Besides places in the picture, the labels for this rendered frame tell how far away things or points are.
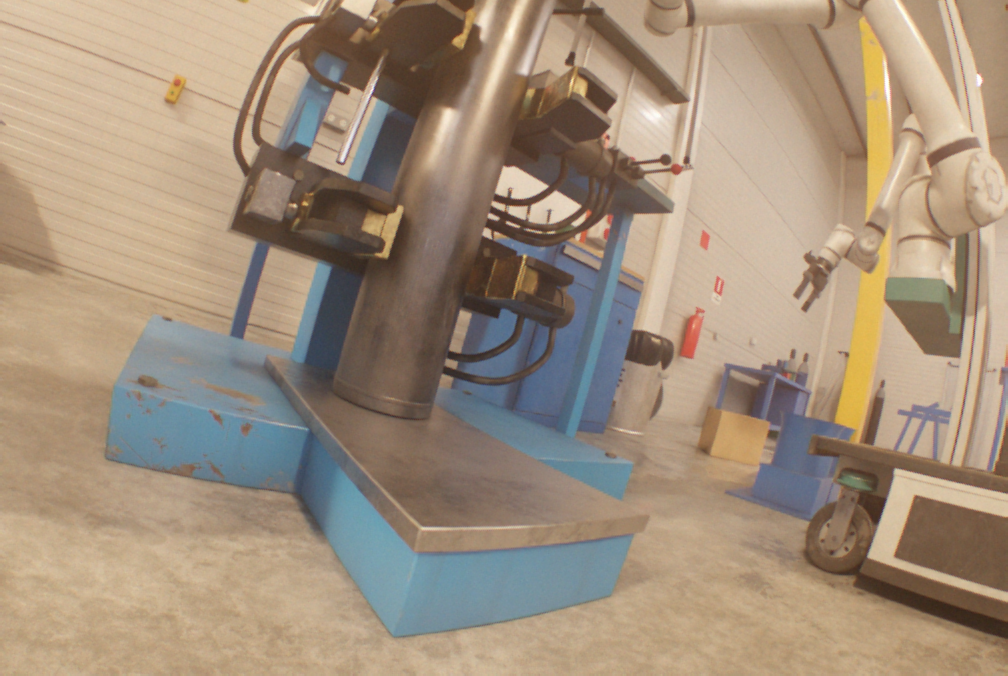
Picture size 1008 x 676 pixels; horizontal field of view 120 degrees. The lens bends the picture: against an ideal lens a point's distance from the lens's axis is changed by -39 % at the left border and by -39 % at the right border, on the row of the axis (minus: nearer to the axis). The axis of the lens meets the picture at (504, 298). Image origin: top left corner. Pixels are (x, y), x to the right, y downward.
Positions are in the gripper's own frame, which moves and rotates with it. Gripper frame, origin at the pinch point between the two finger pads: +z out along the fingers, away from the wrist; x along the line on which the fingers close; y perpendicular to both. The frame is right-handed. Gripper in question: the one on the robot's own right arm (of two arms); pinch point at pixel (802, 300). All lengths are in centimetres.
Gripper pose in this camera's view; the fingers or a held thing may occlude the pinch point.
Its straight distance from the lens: 192.0
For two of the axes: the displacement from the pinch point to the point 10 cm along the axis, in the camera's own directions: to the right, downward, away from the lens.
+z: -5.7, 8.0, 1.6
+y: 4.2, 4.6, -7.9
